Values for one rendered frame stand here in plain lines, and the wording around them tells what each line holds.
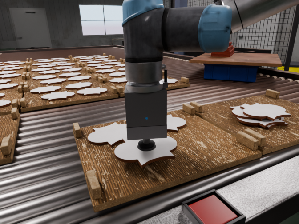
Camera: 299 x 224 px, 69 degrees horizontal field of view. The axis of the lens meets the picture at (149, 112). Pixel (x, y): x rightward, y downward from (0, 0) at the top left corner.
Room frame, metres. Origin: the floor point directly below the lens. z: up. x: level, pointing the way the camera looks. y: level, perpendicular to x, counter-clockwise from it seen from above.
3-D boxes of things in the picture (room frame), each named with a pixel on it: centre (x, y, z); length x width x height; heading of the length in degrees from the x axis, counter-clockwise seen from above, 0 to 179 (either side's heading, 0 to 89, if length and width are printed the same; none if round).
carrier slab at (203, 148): (0.54, -0.02, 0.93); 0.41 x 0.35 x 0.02; 114
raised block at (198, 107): (0.76, -0.17, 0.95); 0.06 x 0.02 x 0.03; 22
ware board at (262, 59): (1.48, -0.59, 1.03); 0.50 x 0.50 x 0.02; 63
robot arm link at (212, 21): (0.42, -0.09, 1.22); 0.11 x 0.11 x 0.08; 71
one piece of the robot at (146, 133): (0.45, 0.01, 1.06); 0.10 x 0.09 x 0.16; 5
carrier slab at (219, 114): (0.70, -0.40, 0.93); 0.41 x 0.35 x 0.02; 112
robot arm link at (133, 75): (0.44, 0.01, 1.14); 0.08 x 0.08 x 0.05
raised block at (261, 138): (0.51, -0.27, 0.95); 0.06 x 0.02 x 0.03; 22
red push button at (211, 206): (0.29, -0.10, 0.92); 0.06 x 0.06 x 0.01; 26
